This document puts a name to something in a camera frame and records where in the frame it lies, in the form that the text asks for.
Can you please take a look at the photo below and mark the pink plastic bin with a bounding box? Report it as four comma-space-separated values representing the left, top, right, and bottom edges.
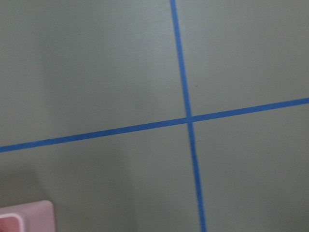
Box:
0, 201, 56, 232

